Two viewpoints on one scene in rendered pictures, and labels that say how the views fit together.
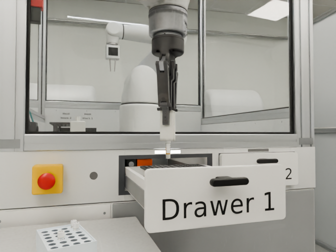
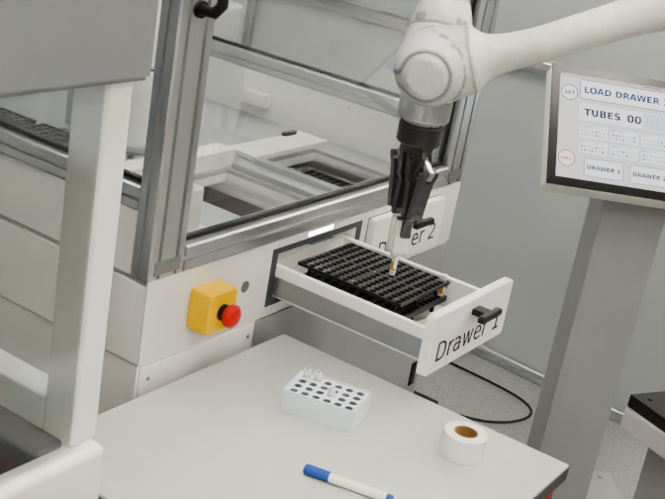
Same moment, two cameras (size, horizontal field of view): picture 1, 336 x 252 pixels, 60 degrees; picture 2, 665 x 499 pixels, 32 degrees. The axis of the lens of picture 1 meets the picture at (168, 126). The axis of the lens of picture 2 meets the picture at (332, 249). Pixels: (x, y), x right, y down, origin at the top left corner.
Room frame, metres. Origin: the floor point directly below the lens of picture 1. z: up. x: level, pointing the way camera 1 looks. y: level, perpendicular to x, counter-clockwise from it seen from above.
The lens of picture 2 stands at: (-0.68, 1.33, 1.66)
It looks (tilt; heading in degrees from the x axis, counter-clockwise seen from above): 20 degrees down; 319
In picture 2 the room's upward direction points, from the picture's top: 10 degrees clockwise
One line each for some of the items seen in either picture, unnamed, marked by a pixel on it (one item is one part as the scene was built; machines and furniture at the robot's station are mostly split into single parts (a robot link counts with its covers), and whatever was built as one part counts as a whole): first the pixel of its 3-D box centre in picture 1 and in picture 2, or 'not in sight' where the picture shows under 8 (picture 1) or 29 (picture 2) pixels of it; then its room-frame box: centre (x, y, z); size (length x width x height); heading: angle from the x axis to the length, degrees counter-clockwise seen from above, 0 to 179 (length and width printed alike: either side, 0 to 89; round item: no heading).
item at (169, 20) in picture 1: (168, 26); (425, 105); (0.67, 0.00, 1.24); 0.09 x 0.09 x 0.06
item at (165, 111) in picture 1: (165, 113); (410, 226); (0.64, 0.01, 1.04); 0.03 x 0.01 x 0.05; 167
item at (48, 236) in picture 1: (64, 244); (326, 400); (0.56, 0.20, 0.78); 0.12 x 0.08 x 0.04; 32
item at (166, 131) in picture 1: (166, 125); (402, 237); (0.66, 0.00, 1.01); 0.03 x 0.01 x 0.07; 77
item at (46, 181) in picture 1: (46, 180); (229, 315); (0.72, 0.30, 0.88); 0.04 x 0.03 x 0.04; 107
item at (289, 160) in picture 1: (260, 169); (405, 231); (0.96, -0.30, 0.87); 0.29 x 0.02 x 0.11; 107
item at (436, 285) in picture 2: not in sight; (422, 292); (0.65, -0.07, 0.90); 0.18 x 0.02 x 0.01; 107
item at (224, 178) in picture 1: (226, 180); (484, 313); (0.53, -0.11, 0.91); 0.07 x 0.04 x 0.01; 107
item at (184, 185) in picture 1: (219, 195); (466, 324); (0.56, -0.10, 0.87); 0.29 x 0.02 x 0.11; 107
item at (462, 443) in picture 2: not in sight; (463, 443); (0.37, 0.07, 0.78); 0.07 x 0.07 x 0.04
